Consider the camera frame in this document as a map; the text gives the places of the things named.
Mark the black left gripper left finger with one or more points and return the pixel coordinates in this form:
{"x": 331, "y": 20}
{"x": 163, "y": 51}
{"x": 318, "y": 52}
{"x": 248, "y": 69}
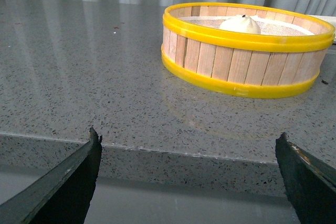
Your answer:
{"x": 62, "y": 195}

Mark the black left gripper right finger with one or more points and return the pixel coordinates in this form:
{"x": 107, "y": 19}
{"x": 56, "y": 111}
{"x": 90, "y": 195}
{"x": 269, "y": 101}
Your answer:
{"x": 309, "y": 182}

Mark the wooden steamer with yellow rims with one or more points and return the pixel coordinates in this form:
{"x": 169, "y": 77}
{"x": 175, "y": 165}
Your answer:
{"x": 245, "y": 65}

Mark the white steamed bun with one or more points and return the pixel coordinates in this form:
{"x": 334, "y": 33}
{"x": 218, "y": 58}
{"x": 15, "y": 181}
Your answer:
{"x": 241, "y": 24}

